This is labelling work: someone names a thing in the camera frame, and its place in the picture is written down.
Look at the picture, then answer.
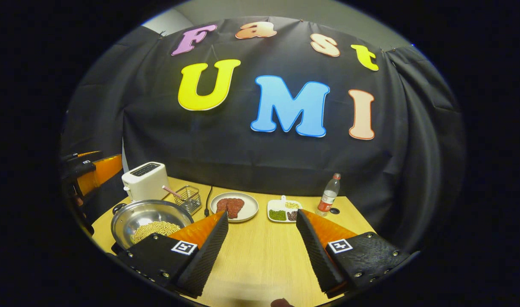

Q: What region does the steel pot with black handles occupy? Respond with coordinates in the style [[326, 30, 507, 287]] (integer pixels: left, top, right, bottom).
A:
[[111, 200, 195, 250]]

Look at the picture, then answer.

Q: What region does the red raw meat slab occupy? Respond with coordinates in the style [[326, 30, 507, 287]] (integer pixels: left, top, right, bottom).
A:
[[216, 197, 245, 219]]

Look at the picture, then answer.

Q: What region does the pile of yellow soybeans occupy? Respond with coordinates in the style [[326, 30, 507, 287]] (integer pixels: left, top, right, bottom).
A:
[[131, 221, 181, 244]]

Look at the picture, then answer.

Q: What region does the clear bottle with red label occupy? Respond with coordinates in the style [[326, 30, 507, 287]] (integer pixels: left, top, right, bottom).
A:
[[316, 173, 341, 217]]

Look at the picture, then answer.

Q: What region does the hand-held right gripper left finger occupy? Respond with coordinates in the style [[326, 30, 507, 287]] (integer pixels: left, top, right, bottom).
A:
[[116, 210, 229, 298]]

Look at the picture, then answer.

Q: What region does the white round plate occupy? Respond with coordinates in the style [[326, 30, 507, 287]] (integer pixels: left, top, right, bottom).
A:
[[210, 192, 259, 223]]

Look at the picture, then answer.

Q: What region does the white divided dish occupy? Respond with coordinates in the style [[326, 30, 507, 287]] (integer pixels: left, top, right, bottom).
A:
[[267, 195, 303, 223]]

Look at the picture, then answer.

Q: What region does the wire mesh basket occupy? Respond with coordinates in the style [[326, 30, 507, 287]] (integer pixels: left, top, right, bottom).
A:
[[173, 185, 202, 215]]

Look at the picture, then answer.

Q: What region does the white toaster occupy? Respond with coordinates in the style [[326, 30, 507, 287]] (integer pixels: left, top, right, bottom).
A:
[[122, 162, 171, 202]]

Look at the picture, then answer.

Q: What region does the black power cord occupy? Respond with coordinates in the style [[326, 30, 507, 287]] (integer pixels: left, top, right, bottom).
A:
[[204, 185, 214, 217]]

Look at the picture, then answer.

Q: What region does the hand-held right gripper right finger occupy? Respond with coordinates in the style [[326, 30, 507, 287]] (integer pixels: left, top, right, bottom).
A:
[[296, 209, 411, 299]]

